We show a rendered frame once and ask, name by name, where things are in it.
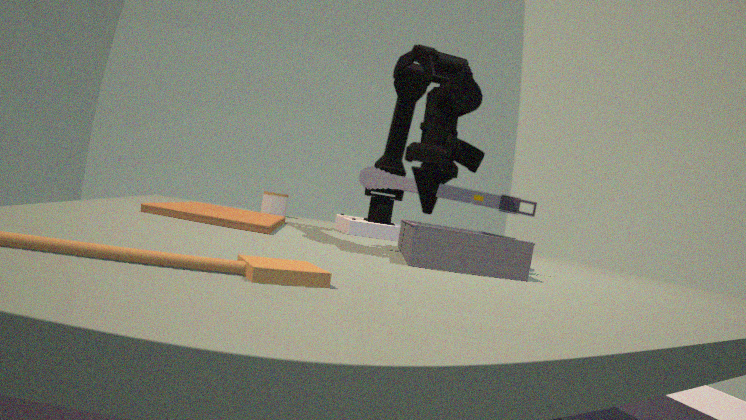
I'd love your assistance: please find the grey roasting tin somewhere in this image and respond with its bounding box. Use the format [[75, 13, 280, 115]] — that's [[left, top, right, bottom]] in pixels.
[[398, 219, 536, 282]]

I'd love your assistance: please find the light wooden board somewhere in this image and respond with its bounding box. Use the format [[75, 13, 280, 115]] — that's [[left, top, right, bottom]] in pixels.
[[140, 202, 286, 234]]

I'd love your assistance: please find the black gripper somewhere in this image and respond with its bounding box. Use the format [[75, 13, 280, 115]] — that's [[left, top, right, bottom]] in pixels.
[[405, 117, 459, 214]]

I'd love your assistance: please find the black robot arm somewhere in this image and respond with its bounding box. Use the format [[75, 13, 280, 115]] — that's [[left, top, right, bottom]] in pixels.
[[363, 44, 485, 226]]

